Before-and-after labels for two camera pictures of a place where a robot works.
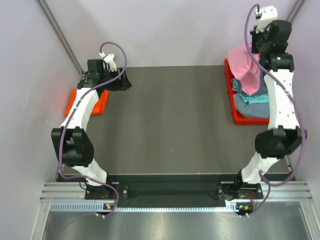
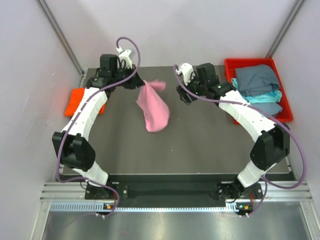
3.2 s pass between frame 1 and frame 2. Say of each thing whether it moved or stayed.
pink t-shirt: moved
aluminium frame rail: stayed
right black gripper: moved
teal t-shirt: stayed
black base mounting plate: stayed
